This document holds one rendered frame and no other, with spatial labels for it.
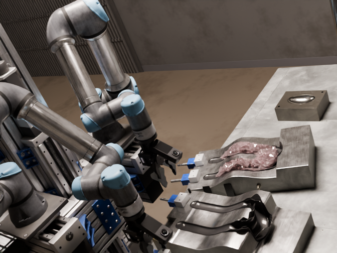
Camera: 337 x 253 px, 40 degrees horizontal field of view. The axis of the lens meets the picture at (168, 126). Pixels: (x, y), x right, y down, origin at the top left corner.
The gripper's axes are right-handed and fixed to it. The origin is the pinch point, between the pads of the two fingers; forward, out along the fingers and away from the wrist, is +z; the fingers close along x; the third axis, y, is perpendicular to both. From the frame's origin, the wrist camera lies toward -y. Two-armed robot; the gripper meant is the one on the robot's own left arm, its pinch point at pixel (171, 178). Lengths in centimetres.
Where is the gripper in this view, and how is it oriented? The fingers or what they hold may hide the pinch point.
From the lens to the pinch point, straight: 171.8
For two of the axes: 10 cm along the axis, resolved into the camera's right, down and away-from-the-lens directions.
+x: -5.2, 5.9, -6.3
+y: -7.8, -0.2, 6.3
